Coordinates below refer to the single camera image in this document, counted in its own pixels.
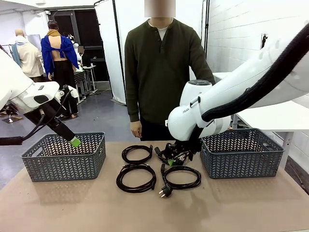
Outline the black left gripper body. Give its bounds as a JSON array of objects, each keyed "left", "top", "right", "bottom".
[{"left": 43, "top": 101, "right": 76, "bottom": 142}]

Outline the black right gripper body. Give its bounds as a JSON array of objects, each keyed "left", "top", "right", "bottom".
[{"left": 162, "top": 141, "right": 194, "bottom": 159}]

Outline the black power cable with plug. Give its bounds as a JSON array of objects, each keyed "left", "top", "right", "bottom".
[{"left": 158, "top": 163, "right": 202, "bottom": 199}]

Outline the small black cable coil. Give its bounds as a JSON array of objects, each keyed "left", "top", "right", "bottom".
[{"left": 121, "top": 144, "right": 154, "bottom": 165}]

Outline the black braided USB cable coil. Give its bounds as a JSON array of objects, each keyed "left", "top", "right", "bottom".
[{"left": 116, "top": 163, "right": 157, "bottom": 193}]

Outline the person's left forearm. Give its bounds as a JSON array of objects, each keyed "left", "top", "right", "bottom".
[{"left": 201, "top": 64, "right": 216, "bottom": 86}]

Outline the person's right forearm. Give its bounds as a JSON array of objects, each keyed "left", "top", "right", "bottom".
[{"left": 127, "top": 89, "right": 143, "bottom": 123}]

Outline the person's right hand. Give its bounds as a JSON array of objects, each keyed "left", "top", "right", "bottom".
[{"left": 130, "top": 120, "right": 143, "bottom": 138}]

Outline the grey plastic mesh basket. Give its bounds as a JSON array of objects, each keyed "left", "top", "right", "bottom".
[
  {"left": 20, "top": 131, "right": 107, "bottom": 183},
  {"left": 199, "top": 128, "right": 285, "bottom": 180}
]

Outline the background work desk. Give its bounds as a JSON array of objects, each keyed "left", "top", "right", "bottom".
[{"left": 73, "top": 64, "right": 98, "bottom": 100}]

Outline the seated person in background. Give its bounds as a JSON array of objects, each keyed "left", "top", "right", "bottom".
[{"left": 76, "top": 45, "right": 91, "bottom": 70}]

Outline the mannequin with blue cardigan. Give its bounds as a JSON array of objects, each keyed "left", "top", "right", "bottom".
[{"left": 40, "top": 20, "right": 80, "bottom": 119}]

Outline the mannequin with beige jacket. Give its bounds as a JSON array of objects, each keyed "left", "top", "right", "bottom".
[{"left": 12, "top": 28, "right": 45, "bottom": 83}]

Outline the person in green sweater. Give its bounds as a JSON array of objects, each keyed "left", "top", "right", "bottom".
[{"left": 124, "top": 0, "right": 217, "bottom": 142}]

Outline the white table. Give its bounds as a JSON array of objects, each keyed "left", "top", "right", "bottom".
[
  {"left": 213, "top": 72, "right": 232, "bottom": 84},
  {"left": 231, "top": 100, "right": 309, "bottom": 170}
]

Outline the white backdrop screen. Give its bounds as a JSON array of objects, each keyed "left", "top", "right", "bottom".
[{"left": 94, "top": 0, "right": 145, "bottom": 105}]

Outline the black curtain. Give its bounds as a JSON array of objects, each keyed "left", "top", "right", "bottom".
[{"left": 48, "top": 9, "right": 111, "bottom": 83}]

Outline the black backdrop stand pole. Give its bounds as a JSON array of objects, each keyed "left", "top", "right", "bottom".
[{"left": 112, "top": 0, "right": 128, "bottom": 106}]

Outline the black light stand pole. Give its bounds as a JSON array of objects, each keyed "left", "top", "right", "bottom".
[{"left": 204, "top": 0, "right": 210, "bottom": 60}]

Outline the black braided cable sleeve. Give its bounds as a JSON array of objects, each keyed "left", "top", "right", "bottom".
[
  {"left": 0, "top": 89, "right": 73, "bottom": 146},
  {"left": 189, "top": 23, "right": 309, "bottom": 155}
]

